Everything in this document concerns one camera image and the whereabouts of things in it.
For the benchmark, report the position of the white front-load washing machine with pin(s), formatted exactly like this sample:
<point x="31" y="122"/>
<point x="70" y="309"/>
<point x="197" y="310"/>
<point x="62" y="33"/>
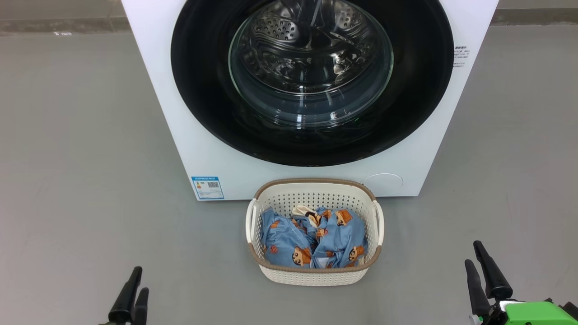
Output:
<point x="149" y="67"/>

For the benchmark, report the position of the black round glass washer door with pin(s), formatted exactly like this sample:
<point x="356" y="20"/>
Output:
<point x="198" y="81"/>

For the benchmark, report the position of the perforated steel washer drum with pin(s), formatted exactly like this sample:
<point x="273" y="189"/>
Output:
<point x="280" y="31"/>

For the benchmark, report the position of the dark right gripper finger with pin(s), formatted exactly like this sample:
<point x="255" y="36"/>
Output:
<point x="477" y="293"/>
<point x="494" y="277"/>

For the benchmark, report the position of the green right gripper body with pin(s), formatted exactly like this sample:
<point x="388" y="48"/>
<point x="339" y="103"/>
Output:
<point x="533" y="313"/>

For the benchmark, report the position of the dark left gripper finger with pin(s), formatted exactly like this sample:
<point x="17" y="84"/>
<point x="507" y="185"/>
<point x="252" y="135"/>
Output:
<point x="141" y="311"/>
<point x="124" y="302"/>

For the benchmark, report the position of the cream perforated laundry basket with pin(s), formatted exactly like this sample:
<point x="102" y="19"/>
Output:
<point x="311" y="276"/>

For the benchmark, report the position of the blue cartoon print garment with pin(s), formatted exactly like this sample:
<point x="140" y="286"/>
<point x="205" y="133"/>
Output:
<point x="343" y="234"/>
<point x="280" y="239"/>

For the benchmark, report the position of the round white filter cover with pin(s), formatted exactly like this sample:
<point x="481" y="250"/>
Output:
<point x="383" y="185"/>

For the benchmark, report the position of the blue energy label sticker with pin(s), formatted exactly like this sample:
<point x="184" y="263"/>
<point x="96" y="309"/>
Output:
<point x="207" y="188"/>

